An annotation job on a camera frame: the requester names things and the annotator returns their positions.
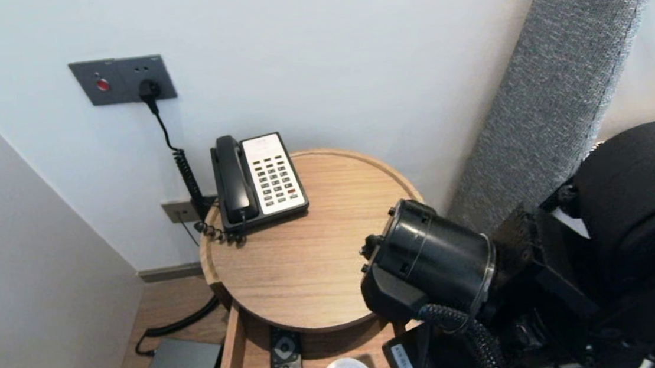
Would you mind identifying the small bronze wall outlet plate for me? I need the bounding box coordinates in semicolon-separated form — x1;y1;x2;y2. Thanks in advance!
161;198;202;227

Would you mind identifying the black TV remote control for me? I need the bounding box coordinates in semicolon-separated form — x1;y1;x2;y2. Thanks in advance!
265;324;304;368

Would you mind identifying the braided black arm cable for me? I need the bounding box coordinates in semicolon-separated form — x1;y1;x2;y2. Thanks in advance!
416;297;509;368

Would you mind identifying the black coiled handset cord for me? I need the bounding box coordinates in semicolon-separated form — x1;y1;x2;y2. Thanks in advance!
192;206;249;248

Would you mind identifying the black telephone base white keypad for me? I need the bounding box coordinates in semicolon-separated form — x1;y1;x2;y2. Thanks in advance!
209;129;312;237

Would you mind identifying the black power plug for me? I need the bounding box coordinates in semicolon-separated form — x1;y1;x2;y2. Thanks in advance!
137;79;164;117

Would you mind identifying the grey switch panel red button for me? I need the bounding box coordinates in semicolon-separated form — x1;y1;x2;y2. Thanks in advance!
68;59;123;109

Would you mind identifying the black telephone handset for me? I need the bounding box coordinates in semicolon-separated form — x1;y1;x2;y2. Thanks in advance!
213;133;260;226

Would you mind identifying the round wooden side table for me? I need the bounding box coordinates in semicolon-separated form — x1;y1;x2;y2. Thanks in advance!
192;139;435;343

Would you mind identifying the black power cable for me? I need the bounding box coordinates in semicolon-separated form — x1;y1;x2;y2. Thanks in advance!
115;100;229;359

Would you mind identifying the grey fabric headboard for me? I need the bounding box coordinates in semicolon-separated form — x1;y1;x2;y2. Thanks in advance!
429;0;655;239

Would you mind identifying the grey power adapter box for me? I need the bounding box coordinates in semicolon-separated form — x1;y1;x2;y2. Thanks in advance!
144;334;225;368

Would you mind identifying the grey wall socket panel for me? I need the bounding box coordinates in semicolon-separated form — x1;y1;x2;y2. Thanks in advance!
115;53;178;105

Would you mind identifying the thin black phone wire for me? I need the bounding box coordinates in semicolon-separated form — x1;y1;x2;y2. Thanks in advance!
179;218;201;249

